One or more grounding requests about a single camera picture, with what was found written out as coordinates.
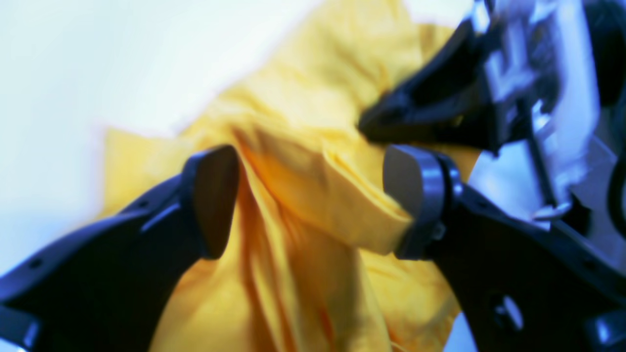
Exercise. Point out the orange t-shirt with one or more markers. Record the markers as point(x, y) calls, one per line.
point(308, 267)

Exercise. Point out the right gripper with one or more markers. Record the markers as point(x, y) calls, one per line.
point(546, 44)

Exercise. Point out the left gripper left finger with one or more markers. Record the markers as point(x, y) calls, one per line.
point(104, 287)

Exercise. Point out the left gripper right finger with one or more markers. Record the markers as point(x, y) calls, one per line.
point(521, 288)

